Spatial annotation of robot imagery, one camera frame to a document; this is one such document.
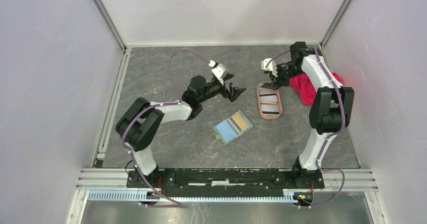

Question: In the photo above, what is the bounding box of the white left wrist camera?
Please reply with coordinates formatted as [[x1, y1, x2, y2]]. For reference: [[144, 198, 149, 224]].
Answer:
[[208, 60, 231, 86]]

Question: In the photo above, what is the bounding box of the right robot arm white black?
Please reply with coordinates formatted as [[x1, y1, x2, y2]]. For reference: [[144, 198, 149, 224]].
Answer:
[[261, 41, 354, 188]]

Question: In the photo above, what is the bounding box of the crumpled red cloth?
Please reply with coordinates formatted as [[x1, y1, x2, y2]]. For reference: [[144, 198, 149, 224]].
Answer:
[[289, 72, 344, 106]]

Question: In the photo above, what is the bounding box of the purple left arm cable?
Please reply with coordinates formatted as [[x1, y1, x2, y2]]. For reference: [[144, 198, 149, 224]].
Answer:
[[121, 48, 214, 209]]

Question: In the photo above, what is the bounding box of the yellow credit card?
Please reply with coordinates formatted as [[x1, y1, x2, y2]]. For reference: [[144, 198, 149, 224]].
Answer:
[[229, 112, 250, 133]]

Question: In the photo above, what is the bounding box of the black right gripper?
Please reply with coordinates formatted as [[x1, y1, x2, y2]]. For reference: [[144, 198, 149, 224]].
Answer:
[[269, 63, 304, 88]]

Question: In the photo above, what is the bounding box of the pink oval card tray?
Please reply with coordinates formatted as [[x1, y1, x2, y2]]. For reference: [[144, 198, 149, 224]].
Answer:
[[256, 82, 283, 120]]

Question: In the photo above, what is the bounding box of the silver card with black stripe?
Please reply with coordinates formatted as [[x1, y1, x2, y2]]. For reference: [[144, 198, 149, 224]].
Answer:
[[261, 104, 280, 115]]

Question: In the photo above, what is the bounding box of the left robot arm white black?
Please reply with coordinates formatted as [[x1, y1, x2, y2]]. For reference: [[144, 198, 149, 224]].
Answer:
[[115, 76, 246, 188]]

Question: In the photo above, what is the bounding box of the aluminium frame rail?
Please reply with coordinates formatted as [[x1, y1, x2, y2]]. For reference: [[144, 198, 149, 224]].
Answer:
[[66, 0, 388, 224]]

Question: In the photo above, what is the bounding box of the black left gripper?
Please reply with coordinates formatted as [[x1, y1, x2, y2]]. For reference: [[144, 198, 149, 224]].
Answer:
[[198, 73, 246, 104]]

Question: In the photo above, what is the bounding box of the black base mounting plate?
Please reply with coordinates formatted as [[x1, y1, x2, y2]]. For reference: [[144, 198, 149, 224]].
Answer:
[[126, 167, 325, 197]]

